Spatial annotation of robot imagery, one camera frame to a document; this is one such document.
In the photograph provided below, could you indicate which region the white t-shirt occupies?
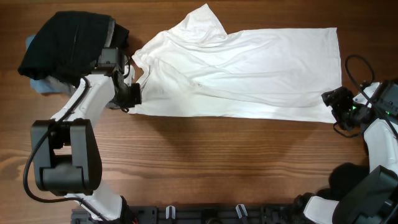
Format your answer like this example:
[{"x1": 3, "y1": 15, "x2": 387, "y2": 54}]
[{"x1": 132, "y1": 5, "x2": 342, "y2": 123}]

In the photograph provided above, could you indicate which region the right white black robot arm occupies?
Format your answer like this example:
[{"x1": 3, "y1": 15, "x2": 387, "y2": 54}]
[{"x1": 303, "y1": 80, "x2": 397, "y2": 224}]

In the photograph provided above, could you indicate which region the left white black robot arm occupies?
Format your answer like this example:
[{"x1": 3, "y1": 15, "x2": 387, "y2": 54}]
[{"x1": 23, "y1": 65, "x2": 141, "y2": 223}]

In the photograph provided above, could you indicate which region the dark object at right edge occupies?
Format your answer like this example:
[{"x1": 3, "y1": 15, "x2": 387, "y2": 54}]
[{"x1": 316, "y1": 163, "x2": 369, "y2": 201}]

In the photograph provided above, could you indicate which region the grey folded garment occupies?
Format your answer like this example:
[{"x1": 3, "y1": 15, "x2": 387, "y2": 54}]
[{"x1": 45, "y1": 76, "x2": 76, "y2": 97}]

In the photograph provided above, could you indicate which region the black folded garment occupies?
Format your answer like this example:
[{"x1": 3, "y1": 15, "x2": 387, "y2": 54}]
[{"x1": 18, "y1": 11, "x2": 129, "y2": 87}]

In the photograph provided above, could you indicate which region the light blue folded cloth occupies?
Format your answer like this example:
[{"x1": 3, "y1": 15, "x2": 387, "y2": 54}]
[{"x1": 25, "y1": 35, "x2": 59, "y2": 94}]

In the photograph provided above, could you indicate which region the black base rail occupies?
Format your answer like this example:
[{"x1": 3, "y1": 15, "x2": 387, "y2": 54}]
[{"x1": 70, "y1": 203, "x2": 312, "y2": 224}]

